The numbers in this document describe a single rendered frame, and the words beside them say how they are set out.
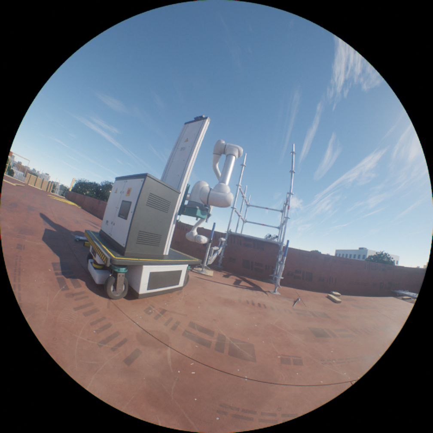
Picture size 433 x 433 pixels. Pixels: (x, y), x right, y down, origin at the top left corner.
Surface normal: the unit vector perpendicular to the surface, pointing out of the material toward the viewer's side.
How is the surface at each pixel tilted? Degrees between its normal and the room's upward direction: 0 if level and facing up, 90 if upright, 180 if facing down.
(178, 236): 90
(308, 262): 90
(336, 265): 90
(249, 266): 90
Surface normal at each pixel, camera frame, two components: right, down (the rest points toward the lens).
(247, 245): -0.33, -0.21
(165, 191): 0.86, 0.15
